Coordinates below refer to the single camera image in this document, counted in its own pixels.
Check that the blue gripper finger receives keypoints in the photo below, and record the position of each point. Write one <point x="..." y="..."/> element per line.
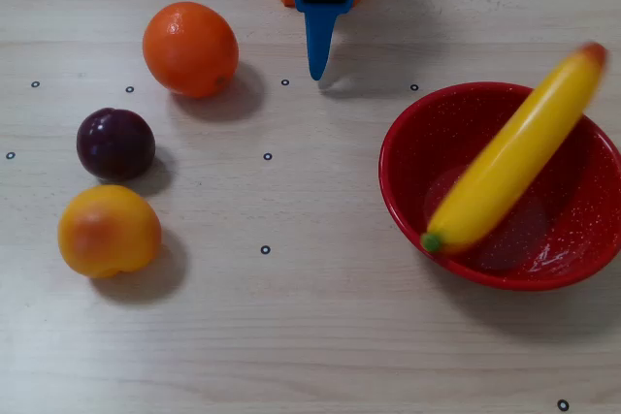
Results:
<point x="318" y="36"/>

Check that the yellow plastic banana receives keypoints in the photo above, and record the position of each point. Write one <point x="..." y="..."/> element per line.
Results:
<point x="514" y="152"/>

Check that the red speckled bowl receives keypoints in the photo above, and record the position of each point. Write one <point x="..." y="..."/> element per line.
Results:
<point x="572" y="239"/>

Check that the orange fruit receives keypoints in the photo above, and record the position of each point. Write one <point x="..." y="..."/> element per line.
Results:
<point x="190" y="49"/>

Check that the dark purple plum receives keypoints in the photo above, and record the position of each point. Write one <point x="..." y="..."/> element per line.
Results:
<point x="115" y="144"/>

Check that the yellow-orange peach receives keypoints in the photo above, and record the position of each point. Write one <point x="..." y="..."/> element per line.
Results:
<point x="109" y="232"/>

